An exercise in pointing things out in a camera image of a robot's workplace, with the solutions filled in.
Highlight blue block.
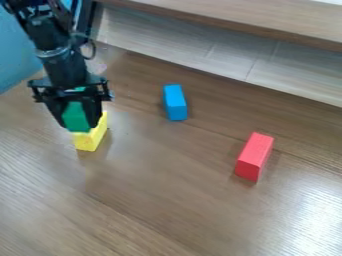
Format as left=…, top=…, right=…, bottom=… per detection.
left=161, top=83, right=190, bottom=122

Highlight green block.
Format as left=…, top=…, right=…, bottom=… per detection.
left=60, top=100, right=93, bottom=133

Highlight red block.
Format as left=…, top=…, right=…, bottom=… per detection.
left=233, top=131, right=276, bottom=183

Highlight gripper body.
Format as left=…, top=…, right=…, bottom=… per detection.
left=26, top=49, right=115, bottom=104

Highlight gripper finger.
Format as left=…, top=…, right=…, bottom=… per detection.
left=45, top=98, right=73, bottom=130
left=81, top=96, right=105, bottom=129

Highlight yellow block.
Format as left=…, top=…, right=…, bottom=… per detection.
left=72, top=111, right=110, bottom=153

